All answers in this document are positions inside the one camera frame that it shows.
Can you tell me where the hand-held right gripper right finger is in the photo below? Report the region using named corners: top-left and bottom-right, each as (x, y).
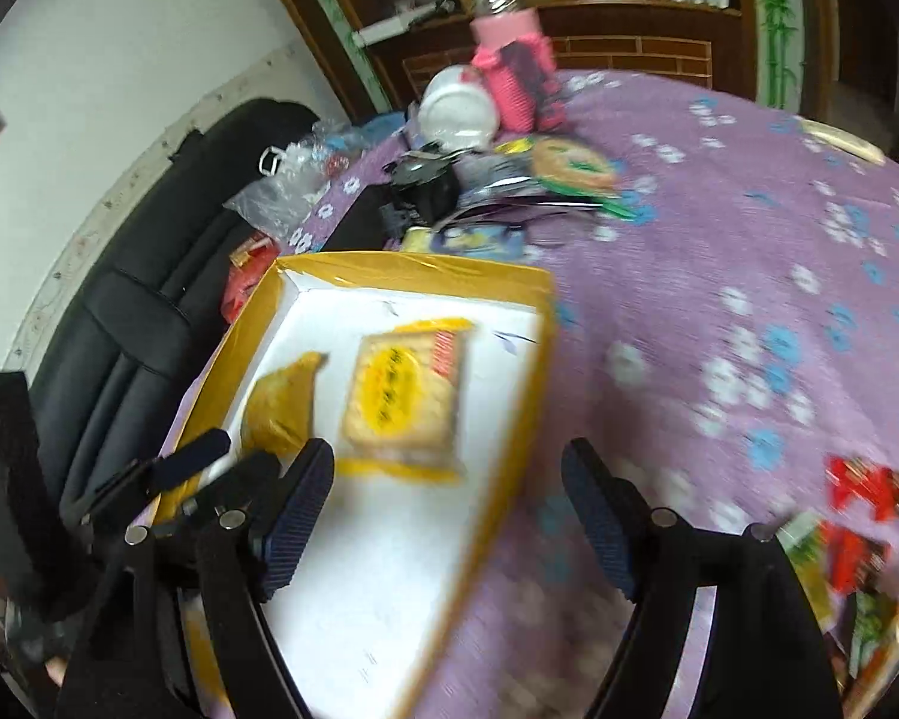
top-left (560, 438), bottom-right (847, 719)

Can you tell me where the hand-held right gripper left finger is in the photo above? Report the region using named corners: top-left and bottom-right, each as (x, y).
top-left (56, 438), bottom-right (336, 719)

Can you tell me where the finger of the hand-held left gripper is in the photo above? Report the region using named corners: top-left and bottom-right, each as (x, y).
top-left (150, 453), bottom-right (282, 536)
top-left (60, 427), bottom-right (233, 521)

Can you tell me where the small yellow snack packet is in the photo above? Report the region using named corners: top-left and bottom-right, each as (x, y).
top-left (240, 352), bottom-right (329, 458)

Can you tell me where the yellow cardboard box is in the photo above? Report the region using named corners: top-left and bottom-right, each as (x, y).
top-left (157, 250), bottom-right (556, 719)

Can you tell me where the yellow biscuit packet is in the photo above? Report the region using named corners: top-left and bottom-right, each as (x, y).
top-left (340, 316), bottom-right (475, 482)

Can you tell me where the black leather sofa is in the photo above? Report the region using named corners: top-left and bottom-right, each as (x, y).
top-left (15, 97), bottom-right (323, 510)

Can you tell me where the red plastic bag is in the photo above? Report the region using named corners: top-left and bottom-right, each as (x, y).
top-left (221, 234), bottom-right (280, 323)

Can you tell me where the purple flowered tablecloth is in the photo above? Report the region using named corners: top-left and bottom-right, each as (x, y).
top-left (157, 69), bottom-right (899, 719)

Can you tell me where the green snack packet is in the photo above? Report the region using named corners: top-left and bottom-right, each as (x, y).
top-left (846, 588), bottom-right (899, 679)

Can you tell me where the clear plastic bag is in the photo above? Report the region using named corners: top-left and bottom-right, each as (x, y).
top-left (223, 120), bottom-right (368, 241)

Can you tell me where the yellow and blue packet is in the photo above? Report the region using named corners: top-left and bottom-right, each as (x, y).
top-left (403, 225), bottom-right (527, 262)

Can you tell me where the small green packet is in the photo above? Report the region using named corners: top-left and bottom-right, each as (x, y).
top-left (592, 195), bottom-right (641, 222)

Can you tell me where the black jar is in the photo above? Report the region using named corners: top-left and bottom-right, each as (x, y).
top-left (385, 150), bottom-right (461, 229)

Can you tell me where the round cookie packet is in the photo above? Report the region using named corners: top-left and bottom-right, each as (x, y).
top-left (528, 136), bottom-right (619, 196)

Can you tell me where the white cup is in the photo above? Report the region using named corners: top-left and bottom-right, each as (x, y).
top-left (417, 64), bottom-right (499, 155)

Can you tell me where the cream tube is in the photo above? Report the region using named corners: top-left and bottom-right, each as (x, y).
top-left (800, 118), bottom-right (886, 166)

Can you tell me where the pink knitted sleeve bottle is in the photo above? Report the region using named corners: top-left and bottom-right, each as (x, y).
top-left (468, 0), bottom-right (571, 132)

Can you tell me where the wooden cabinet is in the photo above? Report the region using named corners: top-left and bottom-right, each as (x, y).
top-left (363, 0), bottom-right (750, 102)

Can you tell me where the bamboo painted frame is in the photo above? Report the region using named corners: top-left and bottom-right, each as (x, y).
top-left (741, 0), bottom-right (806, 110)

